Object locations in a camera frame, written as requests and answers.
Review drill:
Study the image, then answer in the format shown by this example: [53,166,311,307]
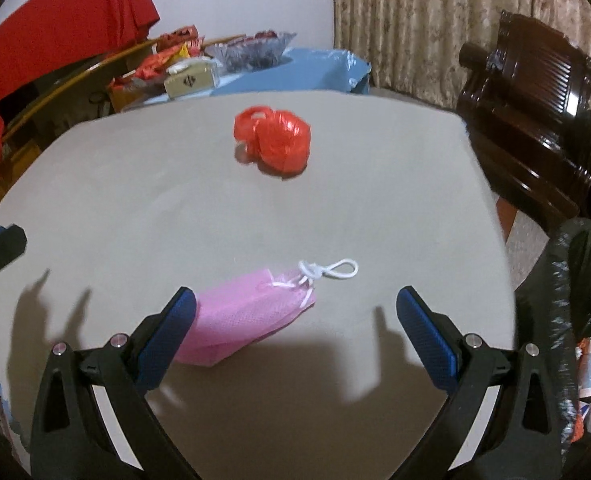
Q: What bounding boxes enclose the beige tissue box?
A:
[163,58,220,99]

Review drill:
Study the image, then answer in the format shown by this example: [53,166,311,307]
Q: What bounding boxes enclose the pink drawstring bag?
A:
[174,258,359,367]

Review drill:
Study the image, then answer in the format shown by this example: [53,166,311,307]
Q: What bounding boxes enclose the white blue medicine box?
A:
[575,336,591,399]

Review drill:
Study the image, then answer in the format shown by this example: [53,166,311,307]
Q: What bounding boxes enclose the blue cloth side table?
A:
[125,46,373,111]

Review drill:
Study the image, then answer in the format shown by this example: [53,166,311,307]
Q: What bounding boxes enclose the grey table cloth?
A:
[0,92,513,479]

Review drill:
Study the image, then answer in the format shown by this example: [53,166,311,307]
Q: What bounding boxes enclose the beige patterned curtain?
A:
[335,0,591,110]

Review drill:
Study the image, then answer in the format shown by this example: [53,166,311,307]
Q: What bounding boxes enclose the black lined trash bin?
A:
[515,218,591,479]

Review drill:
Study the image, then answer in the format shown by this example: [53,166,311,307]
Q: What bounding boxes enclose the glass fruit bowl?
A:
[204,30,297,73]

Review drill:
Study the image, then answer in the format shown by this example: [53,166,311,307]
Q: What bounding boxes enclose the red cloth cover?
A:
[0,0,159,160]

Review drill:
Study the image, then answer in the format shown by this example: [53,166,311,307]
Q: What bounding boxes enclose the wooden tv cabinet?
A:
[0,39,158,202]

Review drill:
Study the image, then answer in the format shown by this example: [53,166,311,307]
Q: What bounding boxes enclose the red plastic bag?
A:
[233,106,312,177]

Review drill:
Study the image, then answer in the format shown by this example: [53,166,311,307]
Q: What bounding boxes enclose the red bag on cabinet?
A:
[156,25,199,52]

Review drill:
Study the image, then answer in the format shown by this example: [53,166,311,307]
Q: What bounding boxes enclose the dark wooden armchair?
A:
[457,12,591,233]

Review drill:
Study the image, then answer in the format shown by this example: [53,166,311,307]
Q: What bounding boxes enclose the red snack packets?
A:
[108,36,204,91]

